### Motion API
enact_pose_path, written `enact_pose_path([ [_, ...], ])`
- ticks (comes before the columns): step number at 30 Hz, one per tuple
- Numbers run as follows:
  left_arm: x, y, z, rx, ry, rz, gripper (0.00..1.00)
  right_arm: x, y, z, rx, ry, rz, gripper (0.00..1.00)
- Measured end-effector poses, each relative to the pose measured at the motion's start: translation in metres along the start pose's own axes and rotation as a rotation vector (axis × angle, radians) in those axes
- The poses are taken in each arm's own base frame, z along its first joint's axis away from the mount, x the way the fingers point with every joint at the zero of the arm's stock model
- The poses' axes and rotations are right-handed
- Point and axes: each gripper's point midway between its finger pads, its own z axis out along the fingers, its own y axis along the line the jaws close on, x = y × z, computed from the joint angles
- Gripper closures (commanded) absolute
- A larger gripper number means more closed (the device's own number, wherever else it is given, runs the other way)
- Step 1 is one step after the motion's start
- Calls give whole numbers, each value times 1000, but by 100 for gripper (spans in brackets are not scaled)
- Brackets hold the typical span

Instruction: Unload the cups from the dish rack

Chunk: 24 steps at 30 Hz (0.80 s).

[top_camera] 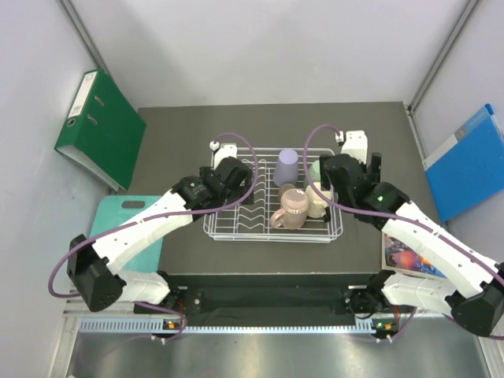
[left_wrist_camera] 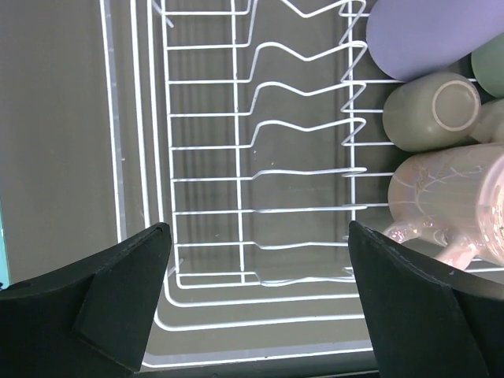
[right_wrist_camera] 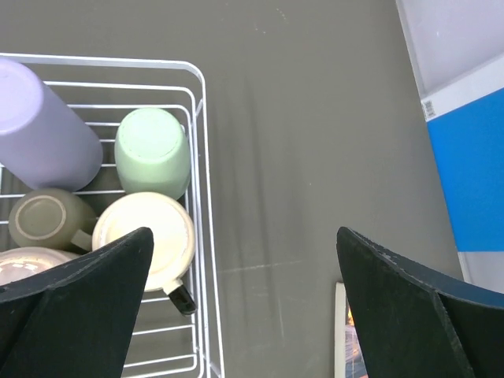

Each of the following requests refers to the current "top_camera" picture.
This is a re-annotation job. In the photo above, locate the sage green cup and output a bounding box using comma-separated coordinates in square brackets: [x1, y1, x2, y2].
[303, 160, 321, 188]

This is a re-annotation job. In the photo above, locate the cream mug black handle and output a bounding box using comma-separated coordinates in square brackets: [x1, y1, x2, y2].
[306, 185, 328, 219]

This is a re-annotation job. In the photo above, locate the lilac plastic cup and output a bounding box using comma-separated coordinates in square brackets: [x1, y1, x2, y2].
[273, 148, 298, 187]

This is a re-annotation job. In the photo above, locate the small taupe ceramic mug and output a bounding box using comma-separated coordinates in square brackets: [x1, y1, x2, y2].
[279, 183, 296, 198]

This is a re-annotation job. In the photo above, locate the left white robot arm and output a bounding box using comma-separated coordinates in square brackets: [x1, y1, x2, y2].
[67, 157, 253, 313]

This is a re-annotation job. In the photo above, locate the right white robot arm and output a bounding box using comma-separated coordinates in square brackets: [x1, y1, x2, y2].
[320, 154, 503, 337]

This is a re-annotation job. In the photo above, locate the colourful book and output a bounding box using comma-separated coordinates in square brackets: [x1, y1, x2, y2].
[381, 234, 445, 280]

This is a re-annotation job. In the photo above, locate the blue folder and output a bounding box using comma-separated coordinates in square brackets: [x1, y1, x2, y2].
[423, 103, 503, 222]

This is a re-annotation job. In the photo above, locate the teal cutting board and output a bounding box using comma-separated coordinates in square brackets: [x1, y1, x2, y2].
[91, 195, 163, 273]

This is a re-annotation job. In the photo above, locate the green lever arch binder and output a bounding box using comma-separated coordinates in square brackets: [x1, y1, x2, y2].
[54, 69, 146, 191]

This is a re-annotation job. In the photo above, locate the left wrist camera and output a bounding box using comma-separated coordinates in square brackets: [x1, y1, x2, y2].
[209, 141, 238, 169]

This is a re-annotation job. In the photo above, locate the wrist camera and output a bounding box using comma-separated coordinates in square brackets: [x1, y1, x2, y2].
[209, 141, 238, 169]
[335, 130, 368, 164]

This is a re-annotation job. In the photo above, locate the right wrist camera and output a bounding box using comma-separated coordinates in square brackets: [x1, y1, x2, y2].
[335, 130, 368, 164]

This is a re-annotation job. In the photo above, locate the white wire dish rack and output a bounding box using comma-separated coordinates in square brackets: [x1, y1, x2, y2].
[203, 147, 343, 243]

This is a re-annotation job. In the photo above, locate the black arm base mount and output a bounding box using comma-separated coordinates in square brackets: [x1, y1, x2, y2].
[159, 272, 390, 317]

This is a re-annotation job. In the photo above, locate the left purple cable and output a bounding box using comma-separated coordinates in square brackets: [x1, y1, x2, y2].
[47, 132, 259, 300]

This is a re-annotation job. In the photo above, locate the purple cable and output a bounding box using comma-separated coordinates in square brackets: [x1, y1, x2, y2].
[302, 124, 504, 284]
[47, 132, 259, 300]

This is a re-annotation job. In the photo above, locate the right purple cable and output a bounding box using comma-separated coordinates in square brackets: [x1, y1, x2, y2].
[302, 124, 504, 284]

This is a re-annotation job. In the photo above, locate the slotted cable duct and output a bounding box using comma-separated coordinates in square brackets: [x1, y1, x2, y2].
[78, 317, 398, 335]

